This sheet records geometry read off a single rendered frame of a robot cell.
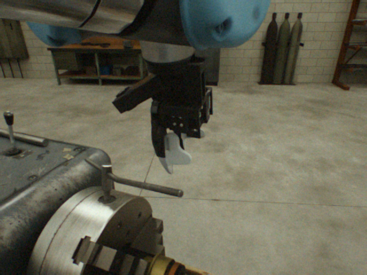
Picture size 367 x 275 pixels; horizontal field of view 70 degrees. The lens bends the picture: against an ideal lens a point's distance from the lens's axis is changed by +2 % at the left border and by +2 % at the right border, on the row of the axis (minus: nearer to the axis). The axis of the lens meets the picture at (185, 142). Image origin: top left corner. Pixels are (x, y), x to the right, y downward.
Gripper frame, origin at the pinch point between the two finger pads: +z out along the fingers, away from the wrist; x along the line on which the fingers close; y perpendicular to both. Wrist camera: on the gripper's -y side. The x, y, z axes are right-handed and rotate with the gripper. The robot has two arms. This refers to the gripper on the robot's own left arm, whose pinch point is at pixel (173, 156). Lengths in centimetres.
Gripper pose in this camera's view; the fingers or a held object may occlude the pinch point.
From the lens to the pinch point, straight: 50.4
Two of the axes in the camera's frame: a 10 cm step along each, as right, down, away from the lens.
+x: 3.5, -6.2, 7.0
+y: 9.3, 1.6, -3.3
